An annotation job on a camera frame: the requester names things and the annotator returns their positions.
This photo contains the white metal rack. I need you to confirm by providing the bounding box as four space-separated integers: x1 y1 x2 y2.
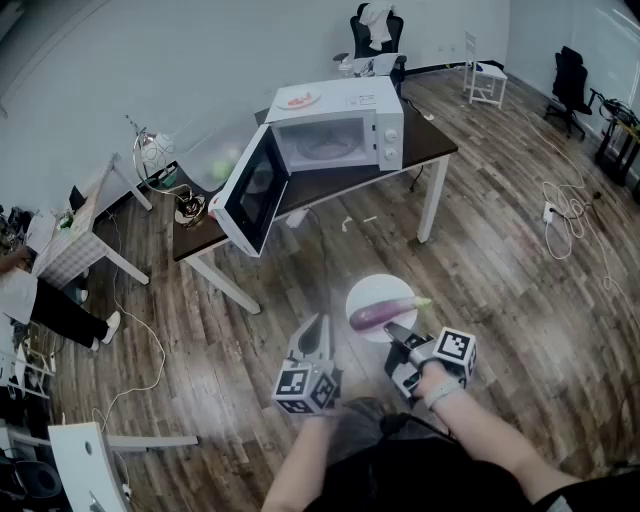
0 344 56 401

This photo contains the black high-back office chair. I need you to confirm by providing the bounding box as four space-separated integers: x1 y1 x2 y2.
543 45 599 141

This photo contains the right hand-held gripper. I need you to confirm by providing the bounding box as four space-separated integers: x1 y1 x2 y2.
383 322 478 407

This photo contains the white wooden chair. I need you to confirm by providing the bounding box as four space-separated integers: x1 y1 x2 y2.
462 30 509 110

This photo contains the person's dark clothing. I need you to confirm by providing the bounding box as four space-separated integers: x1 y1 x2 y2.
304 397 640 512

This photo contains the black metal stand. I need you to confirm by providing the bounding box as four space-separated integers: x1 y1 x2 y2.
592 89 640 189

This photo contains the white microwave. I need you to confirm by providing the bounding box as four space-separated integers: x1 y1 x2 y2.
208 75 405 259

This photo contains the person's right forearm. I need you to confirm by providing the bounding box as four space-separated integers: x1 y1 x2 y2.
428 392 586 507

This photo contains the purple eggplant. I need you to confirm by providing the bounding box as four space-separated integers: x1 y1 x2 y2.
348 295 432 332

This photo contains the light plastic bag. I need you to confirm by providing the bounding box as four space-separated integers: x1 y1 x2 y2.
357 52 401 79

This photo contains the grey white wrist band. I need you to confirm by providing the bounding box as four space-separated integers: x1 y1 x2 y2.
425 377 467 411

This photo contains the translucent plastic storage bin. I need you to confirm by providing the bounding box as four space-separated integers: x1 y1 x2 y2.
174 124 266 194

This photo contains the white checkered side table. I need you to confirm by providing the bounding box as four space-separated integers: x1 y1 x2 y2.
24 152 154 291

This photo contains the black office chair with armrests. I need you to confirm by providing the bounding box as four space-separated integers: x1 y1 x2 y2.
333 2 409 96

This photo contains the plain white round plate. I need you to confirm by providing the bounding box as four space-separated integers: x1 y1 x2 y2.
344 273 418 345

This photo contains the white globe lamp gold base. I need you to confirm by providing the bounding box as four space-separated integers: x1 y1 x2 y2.
130 128 208 230

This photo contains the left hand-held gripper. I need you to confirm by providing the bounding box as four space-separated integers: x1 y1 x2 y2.
272 313 344 416

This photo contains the person's right hand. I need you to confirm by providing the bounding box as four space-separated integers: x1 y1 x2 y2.
413 360 454 401

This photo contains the person's left forearm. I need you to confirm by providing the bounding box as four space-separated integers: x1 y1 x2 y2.
259 412 346 512

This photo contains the white cloth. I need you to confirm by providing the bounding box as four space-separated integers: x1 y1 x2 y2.
359 1 396 51

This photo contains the white furniture panel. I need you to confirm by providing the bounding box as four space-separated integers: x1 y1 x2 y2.
47 422 199 512

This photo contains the dark table with white legs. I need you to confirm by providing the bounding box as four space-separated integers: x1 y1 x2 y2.
171 97 460 316

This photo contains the thin white floor cable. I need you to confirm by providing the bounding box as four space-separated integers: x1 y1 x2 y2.
91 209 167 436

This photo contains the white plate with shrimp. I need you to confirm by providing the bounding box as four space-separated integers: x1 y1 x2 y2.
276 87 322 111

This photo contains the thick white extension cable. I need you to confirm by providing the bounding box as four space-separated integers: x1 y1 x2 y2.
519 107 640 326

